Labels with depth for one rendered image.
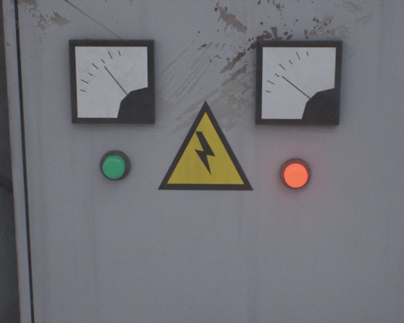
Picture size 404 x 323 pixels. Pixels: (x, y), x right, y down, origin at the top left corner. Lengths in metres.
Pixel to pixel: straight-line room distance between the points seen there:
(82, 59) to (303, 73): 0.21
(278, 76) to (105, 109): 0.17
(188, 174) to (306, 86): 0.14
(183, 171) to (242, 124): 0.08
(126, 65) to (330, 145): 0.21
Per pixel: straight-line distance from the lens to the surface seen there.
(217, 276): 0.85
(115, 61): 0.79
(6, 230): 1.09
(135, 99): 0.79
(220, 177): 0.81
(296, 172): 0.80
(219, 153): 0.81
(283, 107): 0.79
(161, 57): 0.79
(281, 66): 0.78
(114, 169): 0.80
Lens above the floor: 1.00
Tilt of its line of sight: 14 degrees down
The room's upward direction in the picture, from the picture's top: straight up
